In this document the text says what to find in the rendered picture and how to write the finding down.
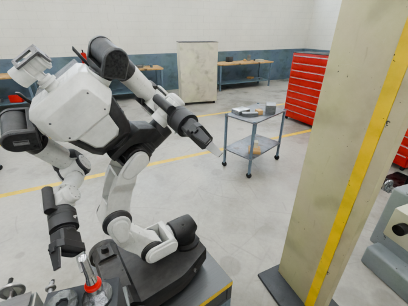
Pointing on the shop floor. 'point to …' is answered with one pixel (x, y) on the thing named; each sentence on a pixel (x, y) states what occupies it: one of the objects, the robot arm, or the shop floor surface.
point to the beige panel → (345, 150)
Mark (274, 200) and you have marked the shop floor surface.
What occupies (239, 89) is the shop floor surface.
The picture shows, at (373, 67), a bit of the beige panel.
